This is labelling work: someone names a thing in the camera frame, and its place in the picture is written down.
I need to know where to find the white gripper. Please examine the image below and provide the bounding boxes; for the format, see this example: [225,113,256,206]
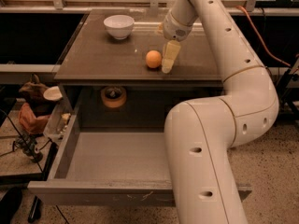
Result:
[156,11,193,74]

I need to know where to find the orange fruit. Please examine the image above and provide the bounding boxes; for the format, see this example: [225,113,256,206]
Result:
[146,50,162,68]

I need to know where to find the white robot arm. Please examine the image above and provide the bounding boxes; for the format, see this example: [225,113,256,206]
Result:
[163,0,279,224]

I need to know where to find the grey cabinet with top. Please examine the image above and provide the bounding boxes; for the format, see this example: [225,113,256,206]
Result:
[55,9,222,130]

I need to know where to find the open grey drawer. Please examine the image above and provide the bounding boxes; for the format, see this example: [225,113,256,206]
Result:
[27,87,252,208]

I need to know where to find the white ceramic bowl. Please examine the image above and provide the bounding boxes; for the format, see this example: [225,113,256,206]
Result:
[104,15,135,40]

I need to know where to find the tan tape roll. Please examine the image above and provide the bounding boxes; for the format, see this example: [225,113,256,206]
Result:
[101,86,127,108]

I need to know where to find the small white dish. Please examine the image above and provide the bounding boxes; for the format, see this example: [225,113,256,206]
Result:
[43,86,63,102]

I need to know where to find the black stand legs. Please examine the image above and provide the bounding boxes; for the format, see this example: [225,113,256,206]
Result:
[277,55,299,120]

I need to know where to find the clear plastic bin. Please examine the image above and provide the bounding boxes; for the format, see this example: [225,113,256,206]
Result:
[43,103,71,142]

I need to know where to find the brown and orange cloth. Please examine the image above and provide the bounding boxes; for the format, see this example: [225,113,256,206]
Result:
[19,74,54,134]

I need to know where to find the black clamp tool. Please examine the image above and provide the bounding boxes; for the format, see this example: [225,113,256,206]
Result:
[13,133,43,163]

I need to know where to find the orange cable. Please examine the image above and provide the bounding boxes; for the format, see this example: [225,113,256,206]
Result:
[235,5,292,68]

